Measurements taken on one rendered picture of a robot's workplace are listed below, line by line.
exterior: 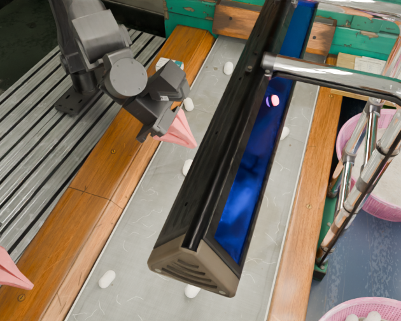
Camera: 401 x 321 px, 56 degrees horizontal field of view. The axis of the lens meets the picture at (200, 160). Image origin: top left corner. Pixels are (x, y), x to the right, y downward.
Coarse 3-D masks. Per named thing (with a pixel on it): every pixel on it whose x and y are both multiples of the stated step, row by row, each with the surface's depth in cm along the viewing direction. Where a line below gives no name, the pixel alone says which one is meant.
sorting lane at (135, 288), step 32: (224, 64) 99; (192, 96) 91; (192, 128) 85; (288, 128) 85; (160, 160) 79; (288, 160) 79; (160, 192) 74; (288, 192) 74; (128, 224) 70; (160, 224) 70; (256, 224) 70; (128, 256) 66; (256, 256) 66; (96, 288) 63; (128, 288) 63; (160, 288) 63; (256, 288) 63; (96, 320) 60; (128, 320) 60; (160, 320) 60; (192, 320) 60; (224, 320) 60; (256, 320) 60
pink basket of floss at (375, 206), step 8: (384, 112) 84; (392, 112) 84; (352, 120) 83; (384, 120) 86; (344, 128) 81; (352, 128) 84; (344, 136) 83; (336, 144) 79; (344, 144) 84; (352, 176) 73; (352, 184) 75; (368, 200) 74; (376, 200) 70; (384, 200) 70; (368, 208) 77; (376, 208) 75; (384, 208) 72; (392, 208) 71; (400, 208) 69; (376, 216) 78; (384, 216) 76; (392, 216) 74; (400, 216) 73
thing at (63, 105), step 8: (80, 72) 96; (88, 72) 96; (96, 72) 106; (72, 80) 99; (80, 80) 97; (88, 80) 98; (96, 80) 101; (72, 88) 102; (80, 88) 99; (88, 88) 100; (96, 88) 102; (64, 96) 100; (72, 96) 100; (80, 96) 100; (88, 96) 100; (56, 104) 98; (64, 104) 98; (72, 104) 98; (80, 104) 98; (64, 112) 98; (72, 112) 96
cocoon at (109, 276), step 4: (108, 272) 63; (112, 272) 63; (104, 276) 62; (108, 276) 62; (112, 276) 62; (100, 280) 62; (104, 280) 62; (108, 280) 62; (112, 280) 63; (100, 284) 62; (104, 284) 62; (108, 284) 62
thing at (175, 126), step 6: (174, 120) 66; (174, 126) 66; (180, 126) 68; (168, 132) 69; (180, 132) 68; (186, 132) 69; (156, 138) 70; (162, 138) 70; (168, 138) 71; (174, 138) 71; (186, 138) 70; (180, 144) 72; (186, 144) 71; (192, 144) 71
